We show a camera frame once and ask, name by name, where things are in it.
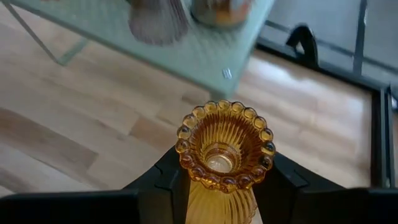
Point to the amber glass candle holder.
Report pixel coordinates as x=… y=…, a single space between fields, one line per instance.
x=224 y=130

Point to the tin candle with orange label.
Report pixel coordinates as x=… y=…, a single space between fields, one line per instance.
x=220 y=12

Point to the pink glass candle holder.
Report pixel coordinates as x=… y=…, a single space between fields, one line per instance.
x=158 y=25

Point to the green perforated metal shelf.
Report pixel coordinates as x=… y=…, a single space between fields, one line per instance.
x=199 y=56

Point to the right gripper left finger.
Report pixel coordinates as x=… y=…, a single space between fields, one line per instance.
x=149 y=205

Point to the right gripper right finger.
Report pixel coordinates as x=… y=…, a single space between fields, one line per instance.
x=295 y=205

